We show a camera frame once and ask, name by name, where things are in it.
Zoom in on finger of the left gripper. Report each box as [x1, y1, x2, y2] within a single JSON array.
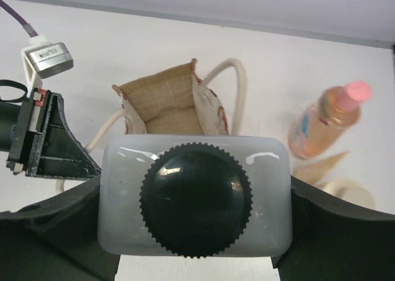
[[25, 91, 101, 180]]

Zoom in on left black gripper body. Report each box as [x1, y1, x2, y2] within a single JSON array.
[[1, 88, 49, 175]]

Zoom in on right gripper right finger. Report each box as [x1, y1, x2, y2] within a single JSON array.
[[272, 177, 394, 280]]

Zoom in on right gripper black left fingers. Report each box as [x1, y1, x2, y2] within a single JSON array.
[[1, 177, 120, 280]]

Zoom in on cream wide-cap bottle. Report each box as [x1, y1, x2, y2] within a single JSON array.
[[318, 178, 376, 209]]

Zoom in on brown canvas bag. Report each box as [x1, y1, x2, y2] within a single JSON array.
[[85, 58, 247, 153]]

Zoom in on peach pink-capped bottle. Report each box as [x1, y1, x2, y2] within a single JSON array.
[[288, 81, 372, 159]]

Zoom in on white bottle grey cap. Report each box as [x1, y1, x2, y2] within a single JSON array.
[[98, 134, 293, 259]]

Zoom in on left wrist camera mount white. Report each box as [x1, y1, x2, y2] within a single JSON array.
[[21, 35, 73, 97]]

